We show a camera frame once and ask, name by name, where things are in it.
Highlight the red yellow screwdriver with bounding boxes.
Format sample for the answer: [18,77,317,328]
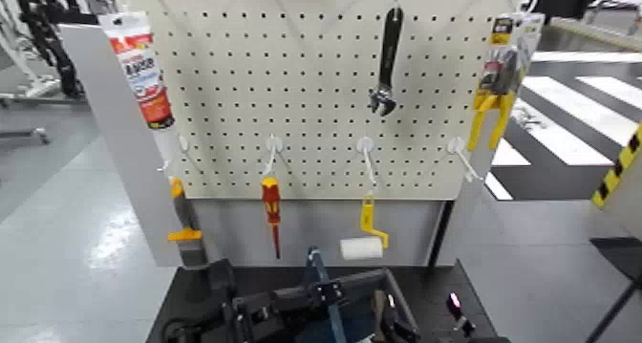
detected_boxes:
[260,176,282,260]

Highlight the white metal frame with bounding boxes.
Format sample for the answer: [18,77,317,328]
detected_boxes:
[0,0,61,110]

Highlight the small black device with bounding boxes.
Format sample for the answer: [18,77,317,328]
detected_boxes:
[446,290,479,337]

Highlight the black adjustable wrench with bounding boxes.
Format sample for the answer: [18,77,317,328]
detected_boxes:
[369,7,404,118]

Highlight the black cable chain machine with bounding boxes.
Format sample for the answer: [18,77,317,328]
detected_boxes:
[11,0,99,99]

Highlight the white pegboard hook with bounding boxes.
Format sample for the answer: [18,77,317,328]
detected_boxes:
[156,133,191,175]
[447,136,483,183]
[264,135,285,178]
[355,135,377,196]

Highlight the grey display stand frame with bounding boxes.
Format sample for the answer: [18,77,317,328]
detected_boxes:
[58,23,503,269]

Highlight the black tripod leg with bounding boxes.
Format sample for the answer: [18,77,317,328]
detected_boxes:
[584,236,642,343]

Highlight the white red sealant tube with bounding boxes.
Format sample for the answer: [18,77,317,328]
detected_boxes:
[97,11,176,132]

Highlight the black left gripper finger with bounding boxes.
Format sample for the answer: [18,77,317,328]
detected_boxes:
[310,280,350,309]
[287,283,317,318]

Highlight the packaged yellow handled pliers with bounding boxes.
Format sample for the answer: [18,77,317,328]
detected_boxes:
[466,12,546,153]

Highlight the beige metal pegboard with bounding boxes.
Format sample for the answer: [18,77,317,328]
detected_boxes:
[112,0,523,202]

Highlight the black tool in crate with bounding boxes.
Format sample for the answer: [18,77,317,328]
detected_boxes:
[383,294,422,343]

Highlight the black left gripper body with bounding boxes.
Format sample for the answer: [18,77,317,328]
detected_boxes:
[233,287,294,343]

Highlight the yellow handled paint roller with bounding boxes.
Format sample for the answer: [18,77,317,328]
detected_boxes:
[339,194,391,263]

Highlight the grey yellow scraper tool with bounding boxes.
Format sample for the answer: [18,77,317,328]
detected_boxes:
[166,176,209,268]

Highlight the dark grey crate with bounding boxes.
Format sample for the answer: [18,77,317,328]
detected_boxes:
[235,268,421,343]

